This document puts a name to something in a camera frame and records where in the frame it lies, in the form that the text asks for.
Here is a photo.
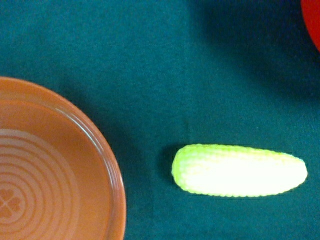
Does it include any yellow toy corn cob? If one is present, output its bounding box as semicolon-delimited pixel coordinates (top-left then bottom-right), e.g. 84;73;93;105
171;144;308;198

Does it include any large red plastic bowl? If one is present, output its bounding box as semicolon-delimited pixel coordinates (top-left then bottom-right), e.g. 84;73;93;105
300;0;320;51

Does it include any orange-red ridged plastic plate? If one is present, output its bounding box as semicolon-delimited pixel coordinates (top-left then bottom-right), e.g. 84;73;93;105
0;77;126;240

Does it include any dark tablecloth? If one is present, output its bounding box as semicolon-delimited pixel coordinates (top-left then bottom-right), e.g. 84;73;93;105
0;0;320;240

